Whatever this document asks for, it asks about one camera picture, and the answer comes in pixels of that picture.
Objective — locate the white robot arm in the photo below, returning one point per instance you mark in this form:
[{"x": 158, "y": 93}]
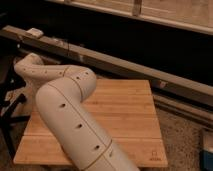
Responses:
[{"x": 61, "y": 89}]

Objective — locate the wooden cutting board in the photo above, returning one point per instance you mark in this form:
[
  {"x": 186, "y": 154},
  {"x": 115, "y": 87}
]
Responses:
[{"x": 125, "y": 108}]

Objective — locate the long wooden beam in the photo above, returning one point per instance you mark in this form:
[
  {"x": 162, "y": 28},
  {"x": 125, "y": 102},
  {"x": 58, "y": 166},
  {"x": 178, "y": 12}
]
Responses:
[{"x": 189, "y": 89}]

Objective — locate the small white box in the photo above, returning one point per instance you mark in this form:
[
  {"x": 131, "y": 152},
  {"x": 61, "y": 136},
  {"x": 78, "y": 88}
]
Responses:
[{"x": 35, "y": 32}]

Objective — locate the black tripod stand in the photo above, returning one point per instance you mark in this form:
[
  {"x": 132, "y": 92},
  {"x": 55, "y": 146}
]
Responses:
[{"x": 9, "y": 81}]

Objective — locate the wooden shelf ledge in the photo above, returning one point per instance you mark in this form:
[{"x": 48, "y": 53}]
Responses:
[{"x": 193, "y": 15}]

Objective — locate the blue plastic bin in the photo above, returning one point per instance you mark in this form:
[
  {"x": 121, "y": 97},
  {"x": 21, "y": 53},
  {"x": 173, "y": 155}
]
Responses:
[{"x": 206, "y": 154}]

